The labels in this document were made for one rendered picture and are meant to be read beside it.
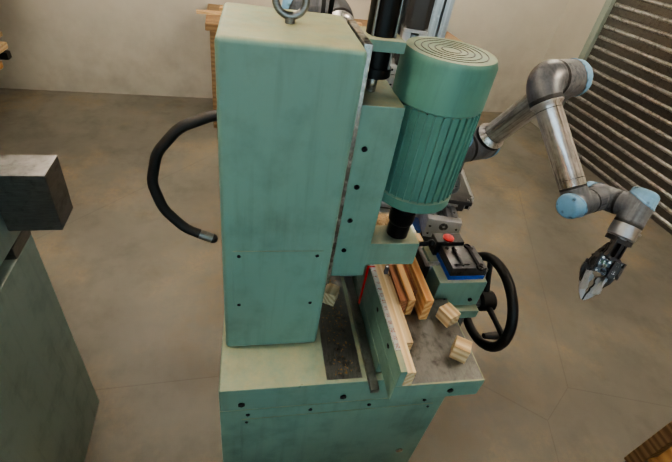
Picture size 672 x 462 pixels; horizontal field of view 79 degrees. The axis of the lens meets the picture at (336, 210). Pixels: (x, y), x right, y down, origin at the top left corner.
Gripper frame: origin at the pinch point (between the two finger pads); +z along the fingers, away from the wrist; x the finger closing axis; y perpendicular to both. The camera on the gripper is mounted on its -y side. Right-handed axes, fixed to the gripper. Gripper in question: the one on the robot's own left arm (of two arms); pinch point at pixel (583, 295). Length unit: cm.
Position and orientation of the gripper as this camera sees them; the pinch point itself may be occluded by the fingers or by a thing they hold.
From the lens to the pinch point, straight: 149.0
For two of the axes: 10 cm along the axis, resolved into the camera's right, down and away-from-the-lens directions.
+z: -4.1, 9.0, 1.6
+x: 8.4, 4.4, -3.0
